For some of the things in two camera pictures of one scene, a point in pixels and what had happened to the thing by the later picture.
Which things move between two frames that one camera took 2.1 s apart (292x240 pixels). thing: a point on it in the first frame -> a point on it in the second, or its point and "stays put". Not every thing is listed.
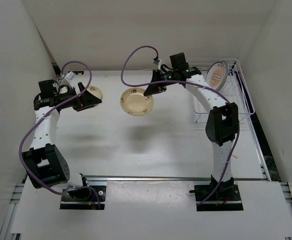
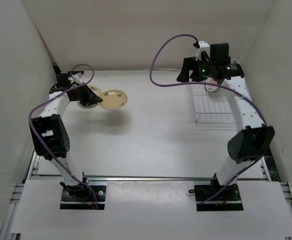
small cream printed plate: (134, 102) -> (113, 99)
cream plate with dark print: (96, 91) stays put
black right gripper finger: (150, 89) -> (183, 76)
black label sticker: (76, 72) stays put
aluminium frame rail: (163, 178) stays put
